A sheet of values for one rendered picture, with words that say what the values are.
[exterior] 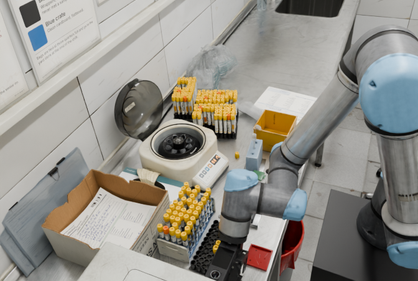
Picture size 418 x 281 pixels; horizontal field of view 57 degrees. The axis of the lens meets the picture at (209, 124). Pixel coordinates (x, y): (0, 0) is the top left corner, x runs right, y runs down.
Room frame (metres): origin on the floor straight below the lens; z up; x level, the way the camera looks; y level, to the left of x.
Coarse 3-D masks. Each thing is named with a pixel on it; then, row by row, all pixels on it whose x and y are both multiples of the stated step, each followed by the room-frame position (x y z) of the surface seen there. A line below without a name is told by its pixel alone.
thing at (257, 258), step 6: (252, 246) 0.68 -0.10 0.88; (258, 246) 0.67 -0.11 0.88; (252, 252) 0.66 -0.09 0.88; (258, 252) 0.66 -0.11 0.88; (264, 252) 0.66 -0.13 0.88; (270, 252) 0.65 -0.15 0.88; (252, 258) 0.64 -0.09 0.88; (258, 258) 0.64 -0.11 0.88; (264, 258) 0.64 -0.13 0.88; (270, 258) 0.63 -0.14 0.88; (246, 264) 0.62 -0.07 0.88; (252, 264) 0.62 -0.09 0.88; (258, 264) 0.62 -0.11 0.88; (264, 264) 0.62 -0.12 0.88; (264, 270) 0.60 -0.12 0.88
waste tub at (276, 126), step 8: (264, 112) 1.22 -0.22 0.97; (272, 112) 1.21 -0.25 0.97; (264, 120) 1.22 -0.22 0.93; (272, 120) 1.21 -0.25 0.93; (280, 120) 1.20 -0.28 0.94; (288, 120) 1.18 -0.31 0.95; (296, 120) 1.16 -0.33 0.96; (264, 128) 1.23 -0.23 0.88; (272, 128) 1.21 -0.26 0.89; (280, 128) 1.20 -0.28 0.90; (288, 128) 1.18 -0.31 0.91; (256, 136) 1.11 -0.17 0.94; (264, 136) 1.10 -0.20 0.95; (272, 136) 1.08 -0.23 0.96; (280, 136) 1.07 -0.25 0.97; (264, 144) 1.10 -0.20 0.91; (272, 144) 1.08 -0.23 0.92
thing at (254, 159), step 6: (252, 144) 1.03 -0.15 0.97; (258, 144) 1.02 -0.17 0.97; (252, 150) 0.99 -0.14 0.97; (258, 150) 0.99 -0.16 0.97; (246, 156) 0.97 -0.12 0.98; (252, 156) 0.97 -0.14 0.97; (258, 156) 0.97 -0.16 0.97; (246, 162) 0.97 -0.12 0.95; (252, 162) 0.96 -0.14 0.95; (258, 162) 0.97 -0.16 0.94; (264, 162) 1.02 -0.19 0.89; (246, 168) 0.97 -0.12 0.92; (252, 168) 0.96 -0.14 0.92; (258, 168) 0.98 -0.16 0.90
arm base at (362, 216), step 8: (368, 208) 0.67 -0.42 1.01; (360, 216) 0.68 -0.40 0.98; (368, 216) 0.65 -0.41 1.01; (376, 216) 0.64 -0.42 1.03; (360, 224) 0.66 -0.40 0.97; (368, 224) 0.64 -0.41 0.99; (376, 224) 0.63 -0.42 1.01; (360, 232) 0.65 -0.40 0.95; (368, 232) 0.64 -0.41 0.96; (376, 232) 0.62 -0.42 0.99; (368, 240) 0.62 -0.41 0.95; (376, 240) 0.61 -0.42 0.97; (384, 240) 0.60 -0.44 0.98; (384, 248) 0.59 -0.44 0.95
